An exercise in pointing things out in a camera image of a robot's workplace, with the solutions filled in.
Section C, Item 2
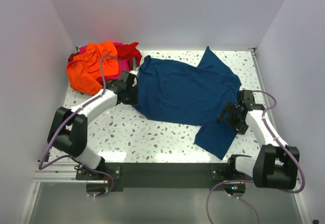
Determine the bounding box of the red t-shirt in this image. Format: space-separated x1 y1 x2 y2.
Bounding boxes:
68 41 142 67

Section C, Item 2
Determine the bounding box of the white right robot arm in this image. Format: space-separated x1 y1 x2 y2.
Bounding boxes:
217 90 305 194

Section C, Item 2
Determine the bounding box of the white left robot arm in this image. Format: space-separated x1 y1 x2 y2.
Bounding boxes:
47 70 139 172

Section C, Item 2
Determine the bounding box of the blue t-shirt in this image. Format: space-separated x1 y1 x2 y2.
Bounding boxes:
134 47 241 159

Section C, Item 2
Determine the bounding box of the orange t-shirt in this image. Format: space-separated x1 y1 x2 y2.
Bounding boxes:
67 42 119 95

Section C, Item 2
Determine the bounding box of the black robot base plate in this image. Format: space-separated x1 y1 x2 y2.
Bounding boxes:
74 163 252 194

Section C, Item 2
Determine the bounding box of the grey laundry basket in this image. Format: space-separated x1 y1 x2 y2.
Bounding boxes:
128 57 139 71

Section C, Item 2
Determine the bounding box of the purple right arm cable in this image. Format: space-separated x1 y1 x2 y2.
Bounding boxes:
206 90 305 224

